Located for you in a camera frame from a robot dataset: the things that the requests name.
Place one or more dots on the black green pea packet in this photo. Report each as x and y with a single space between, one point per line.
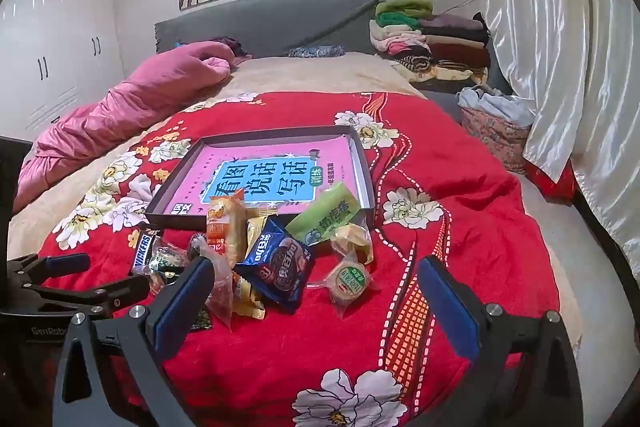
167 259

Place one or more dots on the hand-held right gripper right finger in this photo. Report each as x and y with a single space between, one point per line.
447 307

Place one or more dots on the dark grey box lid tray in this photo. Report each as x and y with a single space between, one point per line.
365 177

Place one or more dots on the grey headboard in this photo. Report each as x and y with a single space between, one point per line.
280 22

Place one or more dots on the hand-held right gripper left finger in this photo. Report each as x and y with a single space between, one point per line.
185 302

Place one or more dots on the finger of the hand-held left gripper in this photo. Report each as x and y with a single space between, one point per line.
67 263
100 296

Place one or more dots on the blue patterned cloth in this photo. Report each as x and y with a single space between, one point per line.
315 52

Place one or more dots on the stack of folded clothes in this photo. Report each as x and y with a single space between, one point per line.
440 42

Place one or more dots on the red floral blanket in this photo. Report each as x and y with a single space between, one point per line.
450 187

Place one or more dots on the round green-label pastry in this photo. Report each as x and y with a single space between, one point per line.
350 282

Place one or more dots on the red cloth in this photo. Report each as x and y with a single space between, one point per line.
550 182

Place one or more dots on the light green snack packet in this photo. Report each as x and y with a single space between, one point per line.
325 217

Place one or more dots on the yellow wafer packet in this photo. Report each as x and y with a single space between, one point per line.
247 302

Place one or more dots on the dark purple cloth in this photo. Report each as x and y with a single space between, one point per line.
235 47

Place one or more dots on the white wardrobe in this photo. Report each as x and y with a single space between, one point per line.
55 37

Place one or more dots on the orange rice cracker packet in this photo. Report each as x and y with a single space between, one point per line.
225 222

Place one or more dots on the blue cookie packet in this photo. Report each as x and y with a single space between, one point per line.
280 267

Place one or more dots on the brown chocolate bar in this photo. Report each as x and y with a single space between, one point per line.
145 252

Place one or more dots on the pale blue clothes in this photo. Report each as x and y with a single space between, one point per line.
495 104

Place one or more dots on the clear yellow cake packet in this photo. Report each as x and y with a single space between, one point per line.
355 239

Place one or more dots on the pink book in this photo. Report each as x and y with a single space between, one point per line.
260 167

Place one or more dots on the clear nut candy packet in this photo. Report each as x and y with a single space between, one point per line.
220 287

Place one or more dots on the pink pillow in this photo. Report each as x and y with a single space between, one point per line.
125 107

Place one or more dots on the white satin curtain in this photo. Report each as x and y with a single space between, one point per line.
560 57

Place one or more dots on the floral fabric basket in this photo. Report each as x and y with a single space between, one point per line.
492 142

